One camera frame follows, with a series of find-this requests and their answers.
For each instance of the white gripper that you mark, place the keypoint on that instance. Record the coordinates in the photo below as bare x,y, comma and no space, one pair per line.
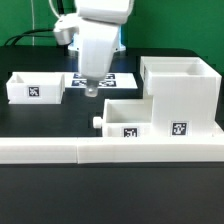
96,49

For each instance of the white drawer front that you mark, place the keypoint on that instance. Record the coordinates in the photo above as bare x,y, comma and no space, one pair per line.
125,118

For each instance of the white drawer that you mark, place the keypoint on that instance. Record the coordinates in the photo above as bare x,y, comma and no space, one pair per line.
125,118
35,88

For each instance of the white drawer cabinet box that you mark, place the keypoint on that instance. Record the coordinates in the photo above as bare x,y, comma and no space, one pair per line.
185,93

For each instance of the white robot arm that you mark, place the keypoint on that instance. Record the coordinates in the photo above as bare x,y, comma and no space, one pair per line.
107,11

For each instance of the white drawer rear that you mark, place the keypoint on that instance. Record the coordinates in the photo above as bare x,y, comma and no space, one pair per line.
35,88

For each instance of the white marker plate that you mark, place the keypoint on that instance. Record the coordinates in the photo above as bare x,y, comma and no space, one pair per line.
112,81

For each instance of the white L-shaped fence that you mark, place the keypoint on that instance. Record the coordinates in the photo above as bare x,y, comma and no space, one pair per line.
111,150

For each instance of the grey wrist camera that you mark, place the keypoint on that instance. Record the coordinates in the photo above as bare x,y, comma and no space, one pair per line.
65,27

